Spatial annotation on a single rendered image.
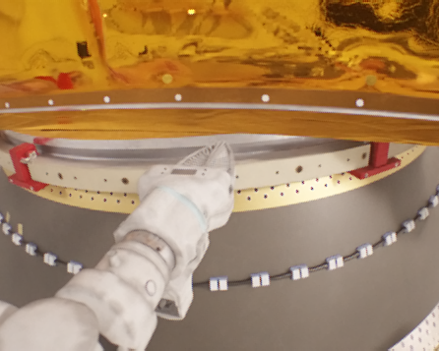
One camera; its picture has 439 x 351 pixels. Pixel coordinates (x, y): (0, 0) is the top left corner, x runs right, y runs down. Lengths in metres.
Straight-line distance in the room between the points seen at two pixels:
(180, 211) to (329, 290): 0.50
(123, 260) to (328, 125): 0.42
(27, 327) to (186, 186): 0.20
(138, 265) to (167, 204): 0.07
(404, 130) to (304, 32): 0.23
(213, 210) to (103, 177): 0.34
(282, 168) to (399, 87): 0.24
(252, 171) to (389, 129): 0.24
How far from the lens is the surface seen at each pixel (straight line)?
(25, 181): 0.81
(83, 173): 0.67
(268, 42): 0.52
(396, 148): 0.77
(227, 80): 0.57
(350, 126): 0.58
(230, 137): 0.60
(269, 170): 0.59
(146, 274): 0.26
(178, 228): 0.29
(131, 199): 0.68
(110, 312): 0.23
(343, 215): 0.73
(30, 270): 0.94
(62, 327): 0.21
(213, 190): 0.33
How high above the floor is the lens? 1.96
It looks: 27 degrees down
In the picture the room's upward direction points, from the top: 4 degrees counter-clockwise
